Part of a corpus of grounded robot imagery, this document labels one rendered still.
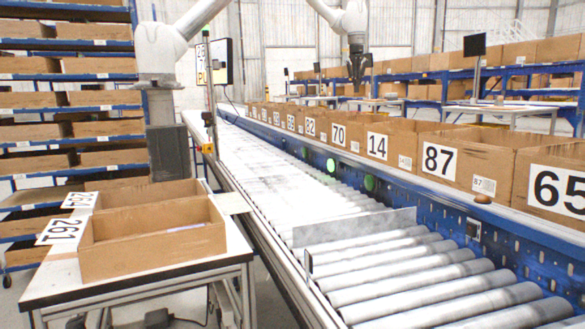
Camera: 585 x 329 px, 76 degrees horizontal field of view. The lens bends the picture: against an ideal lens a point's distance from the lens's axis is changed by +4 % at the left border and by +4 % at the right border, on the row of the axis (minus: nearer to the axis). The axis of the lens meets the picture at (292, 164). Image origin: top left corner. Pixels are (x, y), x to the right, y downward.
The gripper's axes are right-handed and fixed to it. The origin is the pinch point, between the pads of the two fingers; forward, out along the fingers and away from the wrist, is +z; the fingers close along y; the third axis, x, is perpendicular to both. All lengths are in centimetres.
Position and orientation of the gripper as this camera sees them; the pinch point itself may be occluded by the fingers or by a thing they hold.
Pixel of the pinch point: (356, 85)
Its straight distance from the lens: 198.2
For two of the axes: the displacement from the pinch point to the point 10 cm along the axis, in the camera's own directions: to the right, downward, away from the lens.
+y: 9.5, -1.2, 3.0
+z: 0.5, 9.7, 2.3
